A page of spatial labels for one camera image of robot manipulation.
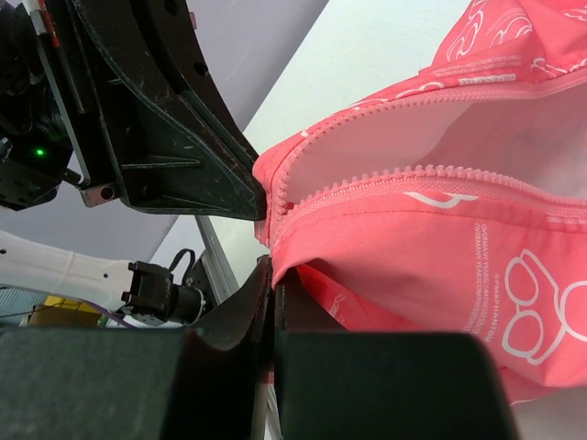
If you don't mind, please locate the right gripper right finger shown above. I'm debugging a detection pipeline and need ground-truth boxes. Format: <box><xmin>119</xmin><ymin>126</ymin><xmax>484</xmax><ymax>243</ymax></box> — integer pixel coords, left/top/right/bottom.
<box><xmin>275</xmin><ymin>283</ymin><xmax>518</xmax><ymax>439</ymax></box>

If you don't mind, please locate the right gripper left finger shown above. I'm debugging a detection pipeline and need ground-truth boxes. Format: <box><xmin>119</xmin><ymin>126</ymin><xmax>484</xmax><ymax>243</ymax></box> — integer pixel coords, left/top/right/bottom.
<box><xmin>1</xmin><ymin>257</ymin><xmax>272</xmax><ymax>439</ymax></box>

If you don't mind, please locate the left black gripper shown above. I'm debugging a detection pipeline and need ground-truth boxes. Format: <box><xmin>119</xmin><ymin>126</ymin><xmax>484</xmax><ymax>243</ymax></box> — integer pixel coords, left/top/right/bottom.
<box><xmin>1</xmin><ymin>1</ymin><xmax>266</xmax><ymax>220</ymax></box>

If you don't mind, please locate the pink hooded kids jacket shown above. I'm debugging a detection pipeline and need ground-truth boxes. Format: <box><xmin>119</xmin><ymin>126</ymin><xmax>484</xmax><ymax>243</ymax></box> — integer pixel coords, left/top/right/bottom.
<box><xmin>253</xmin><ymin>1</ymin><xmax>586</xmax><ymax>403</ymax></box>

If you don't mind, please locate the yellow box in background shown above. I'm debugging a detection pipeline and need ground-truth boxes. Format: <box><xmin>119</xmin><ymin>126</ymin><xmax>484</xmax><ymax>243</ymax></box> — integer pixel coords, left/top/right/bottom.
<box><xmin>27</xmin><ymin>296</ymin><xmax>103</xmax><ymax>327</ymax></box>

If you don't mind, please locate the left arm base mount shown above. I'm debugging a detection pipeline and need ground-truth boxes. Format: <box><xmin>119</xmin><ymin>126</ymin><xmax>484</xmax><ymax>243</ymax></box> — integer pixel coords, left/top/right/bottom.
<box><xmin>118</xmin><ymin>248</ymin><xmax>218</xmax><ymax>326</ymax></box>

